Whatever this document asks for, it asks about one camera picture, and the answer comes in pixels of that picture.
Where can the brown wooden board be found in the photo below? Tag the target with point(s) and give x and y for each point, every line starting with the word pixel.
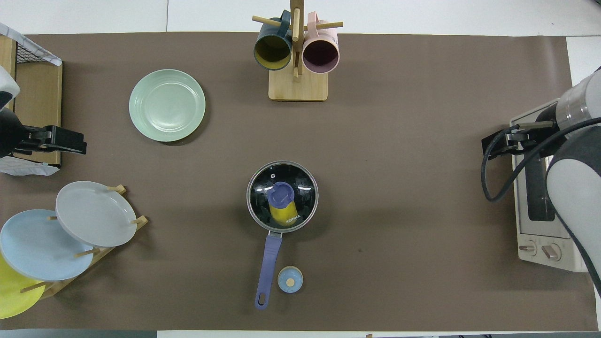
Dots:
pixel 42 94

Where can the yellow plate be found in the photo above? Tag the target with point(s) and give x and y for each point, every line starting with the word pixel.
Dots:
pixel 11 295

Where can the glass lid blue knob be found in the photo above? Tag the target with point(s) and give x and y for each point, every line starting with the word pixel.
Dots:
pixel 281 192

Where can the white patterned cloth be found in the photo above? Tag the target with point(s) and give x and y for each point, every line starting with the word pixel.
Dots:
pixel 28 168
pixel 33 44

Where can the small blue round timer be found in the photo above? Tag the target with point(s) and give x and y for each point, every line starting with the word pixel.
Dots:
pixel 290 280

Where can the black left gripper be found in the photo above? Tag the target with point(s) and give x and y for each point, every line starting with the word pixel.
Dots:
pixel 44 138

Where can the dark teal mug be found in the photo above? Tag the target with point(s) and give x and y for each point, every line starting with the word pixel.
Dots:
pixel 273 49

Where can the cream toaster oven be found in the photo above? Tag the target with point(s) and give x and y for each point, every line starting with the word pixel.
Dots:
pixel 535 234

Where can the wooden plate rack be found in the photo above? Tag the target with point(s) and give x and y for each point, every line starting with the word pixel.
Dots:
pixel 105 253

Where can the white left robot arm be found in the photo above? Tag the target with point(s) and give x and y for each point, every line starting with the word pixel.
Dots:
pixel 7 131

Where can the yellow potato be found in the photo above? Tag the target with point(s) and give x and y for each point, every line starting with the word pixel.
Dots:
pixel 284 213

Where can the light wooden board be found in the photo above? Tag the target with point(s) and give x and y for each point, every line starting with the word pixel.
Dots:
pixel 7 51

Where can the brown table mat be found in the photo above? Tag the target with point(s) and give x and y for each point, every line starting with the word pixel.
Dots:
pixel 375 258

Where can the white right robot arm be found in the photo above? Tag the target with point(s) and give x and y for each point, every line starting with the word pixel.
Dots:
pixel 577 188

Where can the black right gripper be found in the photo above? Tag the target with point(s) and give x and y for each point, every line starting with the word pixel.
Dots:
pixel 530 140

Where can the pale green plate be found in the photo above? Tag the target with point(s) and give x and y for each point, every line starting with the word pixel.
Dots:
pixel 166 105

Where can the pink mug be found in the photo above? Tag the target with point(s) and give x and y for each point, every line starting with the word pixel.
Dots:
pixel 320 55

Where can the light blue plate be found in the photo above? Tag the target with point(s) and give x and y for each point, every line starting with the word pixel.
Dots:
pixel 37 246

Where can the wooden mug tree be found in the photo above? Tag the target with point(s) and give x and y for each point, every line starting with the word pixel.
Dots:
pixel 298 87

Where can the grey plate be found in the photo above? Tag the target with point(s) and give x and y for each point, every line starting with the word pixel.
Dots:
pixel 94 213

